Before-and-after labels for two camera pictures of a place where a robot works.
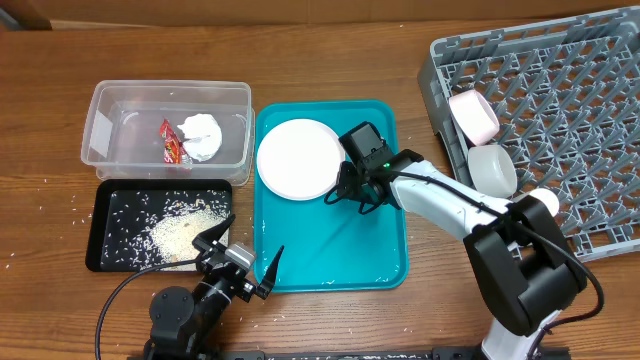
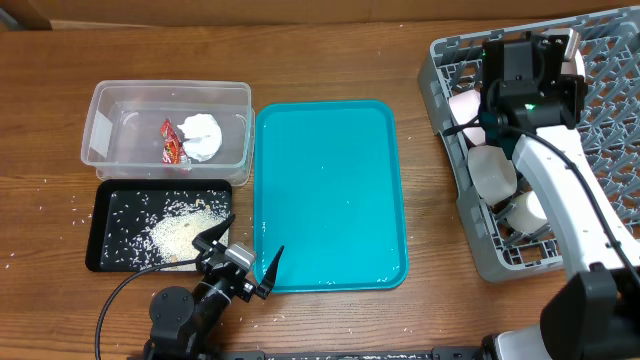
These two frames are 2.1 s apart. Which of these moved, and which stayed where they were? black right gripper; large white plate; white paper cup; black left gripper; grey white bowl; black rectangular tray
Moved: white paper cup; large white plate; black right gripper
Stayed: grey white bowl; black rectangular tray; black left gripper
